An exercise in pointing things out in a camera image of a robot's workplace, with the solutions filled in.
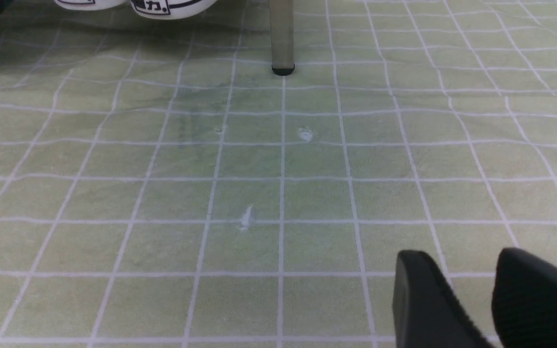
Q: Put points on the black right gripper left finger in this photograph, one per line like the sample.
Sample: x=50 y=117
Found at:
x=426 y=311

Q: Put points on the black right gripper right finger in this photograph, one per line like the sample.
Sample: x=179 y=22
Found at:
x=524 y=302

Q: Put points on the green checkered tablecloth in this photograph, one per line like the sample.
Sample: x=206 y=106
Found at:
x=160 y=187

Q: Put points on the stainless steel shoe rack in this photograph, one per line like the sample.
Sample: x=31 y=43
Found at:
x=282 y=36

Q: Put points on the black canvas sneaker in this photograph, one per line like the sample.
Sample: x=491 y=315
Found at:
x=89 y=5
x=170 y=9

